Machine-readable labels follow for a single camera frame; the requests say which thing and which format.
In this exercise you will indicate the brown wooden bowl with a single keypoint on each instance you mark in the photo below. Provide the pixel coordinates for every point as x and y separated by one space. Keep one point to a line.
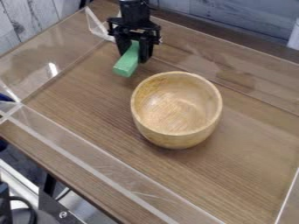
177 108

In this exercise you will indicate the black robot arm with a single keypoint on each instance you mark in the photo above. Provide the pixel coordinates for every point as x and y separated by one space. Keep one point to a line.
136 27

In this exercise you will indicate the grey metal bracket with screw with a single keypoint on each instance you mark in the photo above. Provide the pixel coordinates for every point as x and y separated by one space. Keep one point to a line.
54 213

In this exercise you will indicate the green rectangular block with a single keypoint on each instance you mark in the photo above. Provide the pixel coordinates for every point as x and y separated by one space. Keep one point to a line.
128 63

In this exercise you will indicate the black metal table leg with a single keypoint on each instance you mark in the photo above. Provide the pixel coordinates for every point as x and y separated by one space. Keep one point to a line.
50 184

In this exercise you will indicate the clear acrylic enclosure wall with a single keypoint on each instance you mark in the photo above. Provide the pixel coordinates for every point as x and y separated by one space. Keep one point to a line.
70 122

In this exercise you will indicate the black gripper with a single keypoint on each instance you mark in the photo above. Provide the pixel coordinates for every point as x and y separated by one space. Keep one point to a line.
133 26

